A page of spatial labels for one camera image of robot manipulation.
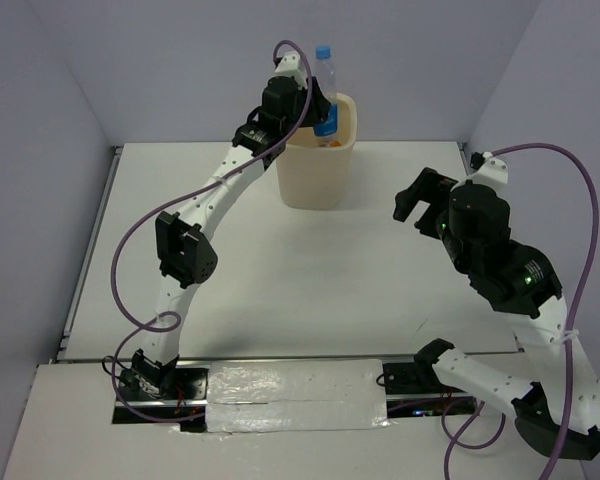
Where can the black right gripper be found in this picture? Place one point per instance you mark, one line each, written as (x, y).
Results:
(429, 185)

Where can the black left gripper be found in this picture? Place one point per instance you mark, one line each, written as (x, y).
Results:
(319, 105)

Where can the crushed bottle blue label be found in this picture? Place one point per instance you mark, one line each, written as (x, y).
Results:
(324, 70)

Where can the orange juice bottle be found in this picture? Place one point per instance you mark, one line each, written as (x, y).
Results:
(328, 143)

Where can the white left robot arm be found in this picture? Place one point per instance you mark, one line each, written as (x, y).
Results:
(183, 236)

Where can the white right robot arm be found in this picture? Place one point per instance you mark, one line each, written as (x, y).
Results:
(560, 406)

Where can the beige plastic bin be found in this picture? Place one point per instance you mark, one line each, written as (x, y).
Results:
(312, 177)

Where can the silver tape patch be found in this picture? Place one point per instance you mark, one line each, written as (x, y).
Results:
(321, 395)

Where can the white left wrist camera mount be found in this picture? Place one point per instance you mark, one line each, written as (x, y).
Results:
(292, 66)

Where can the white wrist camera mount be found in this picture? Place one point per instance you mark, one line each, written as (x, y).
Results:
(292, 66)
(488, 170)

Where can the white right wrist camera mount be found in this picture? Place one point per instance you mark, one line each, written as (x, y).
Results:
(488, 170)

